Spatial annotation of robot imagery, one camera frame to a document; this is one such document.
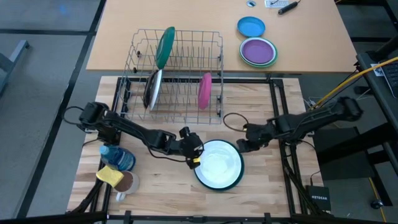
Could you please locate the light blue plate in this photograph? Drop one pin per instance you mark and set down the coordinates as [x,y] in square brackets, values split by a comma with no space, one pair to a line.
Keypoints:
[251,26]

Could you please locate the white mug with brown drink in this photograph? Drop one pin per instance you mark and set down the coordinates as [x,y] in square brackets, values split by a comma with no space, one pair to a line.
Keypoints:
[127,183]

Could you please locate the black desk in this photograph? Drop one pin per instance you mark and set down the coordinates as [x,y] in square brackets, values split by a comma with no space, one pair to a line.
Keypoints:
[377,102]

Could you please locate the black keyboard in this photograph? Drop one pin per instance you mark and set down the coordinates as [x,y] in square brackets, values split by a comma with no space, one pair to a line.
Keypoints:
[393,79]

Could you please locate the black table frame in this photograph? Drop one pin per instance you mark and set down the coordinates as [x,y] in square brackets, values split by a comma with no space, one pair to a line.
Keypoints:
[248,80]

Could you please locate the white plate with green underside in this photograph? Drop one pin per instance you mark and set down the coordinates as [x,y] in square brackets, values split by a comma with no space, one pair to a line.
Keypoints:
[219,165]

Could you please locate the white printed label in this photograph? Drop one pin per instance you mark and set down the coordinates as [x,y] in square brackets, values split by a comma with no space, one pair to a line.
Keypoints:
[377,70]

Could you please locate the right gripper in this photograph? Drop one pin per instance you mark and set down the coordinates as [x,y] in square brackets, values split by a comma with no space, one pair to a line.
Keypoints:
[261,132]

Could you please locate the black and white plate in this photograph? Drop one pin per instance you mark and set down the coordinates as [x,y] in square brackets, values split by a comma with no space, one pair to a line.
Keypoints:
[156,88]

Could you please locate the light wood desk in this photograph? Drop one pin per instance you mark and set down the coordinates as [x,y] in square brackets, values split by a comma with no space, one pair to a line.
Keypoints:
[311,37]

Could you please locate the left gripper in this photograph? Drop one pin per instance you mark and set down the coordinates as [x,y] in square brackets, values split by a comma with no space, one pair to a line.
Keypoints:
[189,143]

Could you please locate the yellow sponge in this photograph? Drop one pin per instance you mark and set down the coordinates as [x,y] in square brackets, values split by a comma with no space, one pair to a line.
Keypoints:
[109,175]

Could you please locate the blue water bottle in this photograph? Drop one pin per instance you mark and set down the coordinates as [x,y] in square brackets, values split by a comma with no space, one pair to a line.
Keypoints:
[119,158]

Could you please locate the light green plate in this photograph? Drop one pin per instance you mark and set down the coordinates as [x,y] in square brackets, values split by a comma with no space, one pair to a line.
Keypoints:
[261,66]

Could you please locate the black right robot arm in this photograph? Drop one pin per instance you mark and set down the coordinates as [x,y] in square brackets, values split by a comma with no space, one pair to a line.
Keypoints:
[311,119]

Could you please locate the pink plate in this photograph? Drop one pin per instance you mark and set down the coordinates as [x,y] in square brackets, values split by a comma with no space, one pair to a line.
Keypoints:
[204,91]

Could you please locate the black handheld tool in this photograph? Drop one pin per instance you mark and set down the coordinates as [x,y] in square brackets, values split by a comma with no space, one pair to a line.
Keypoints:
[287,7]

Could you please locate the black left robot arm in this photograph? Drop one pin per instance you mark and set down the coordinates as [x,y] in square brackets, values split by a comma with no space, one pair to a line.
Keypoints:
[133,132]

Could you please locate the black Netgear network switch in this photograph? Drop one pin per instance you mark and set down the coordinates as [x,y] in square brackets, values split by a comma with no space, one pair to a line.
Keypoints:
[318,199]

